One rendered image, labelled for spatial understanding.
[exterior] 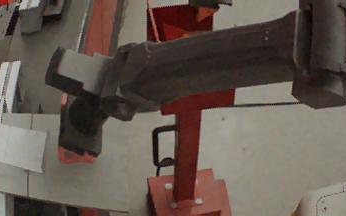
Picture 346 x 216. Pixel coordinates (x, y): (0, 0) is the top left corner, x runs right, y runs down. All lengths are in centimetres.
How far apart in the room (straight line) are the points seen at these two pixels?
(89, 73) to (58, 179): 24
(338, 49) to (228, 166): 174
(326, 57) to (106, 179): 59
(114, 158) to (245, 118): 133
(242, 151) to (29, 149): 130
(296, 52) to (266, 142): 175
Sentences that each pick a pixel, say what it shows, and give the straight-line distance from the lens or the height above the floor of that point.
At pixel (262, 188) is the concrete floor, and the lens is 217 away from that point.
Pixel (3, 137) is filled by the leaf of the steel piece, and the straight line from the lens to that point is 108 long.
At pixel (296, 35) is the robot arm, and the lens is 54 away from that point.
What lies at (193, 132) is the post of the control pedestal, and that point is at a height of 48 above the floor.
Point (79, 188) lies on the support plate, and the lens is 100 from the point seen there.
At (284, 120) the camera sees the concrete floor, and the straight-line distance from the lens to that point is 234.
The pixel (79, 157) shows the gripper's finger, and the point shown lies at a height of 104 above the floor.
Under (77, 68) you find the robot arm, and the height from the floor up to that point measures 123.
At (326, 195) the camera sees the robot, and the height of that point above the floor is 28.
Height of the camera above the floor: 186
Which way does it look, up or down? 53 degrees down
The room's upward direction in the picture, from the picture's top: 1 degrees clockwise
